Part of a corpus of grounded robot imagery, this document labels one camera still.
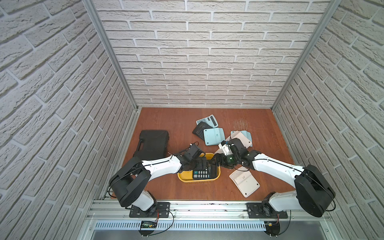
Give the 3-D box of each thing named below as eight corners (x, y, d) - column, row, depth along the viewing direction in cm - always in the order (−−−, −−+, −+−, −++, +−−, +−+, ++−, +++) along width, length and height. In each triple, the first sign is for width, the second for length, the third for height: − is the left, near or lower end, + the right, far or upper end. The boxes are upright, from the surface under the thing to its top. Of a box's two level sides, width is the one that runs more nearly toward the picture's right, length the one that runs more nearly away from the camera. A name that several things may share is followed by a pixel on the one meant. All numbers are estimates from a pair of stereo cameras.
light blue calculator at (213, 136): (204, 145, 99) (204, 142, 96) (203, 130, 107) (203, 127, 103) (224, 145, 99) (225, 142, 96) (222, 131, 107) (223, 127, 103)
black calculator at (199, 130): (192, 133, 105) (192, 130, 102) (201, 123, 111) (201, 120, 108) (203, 140, 102) (204, 137, 99) (211, 129, 108) (212, 126, 105)
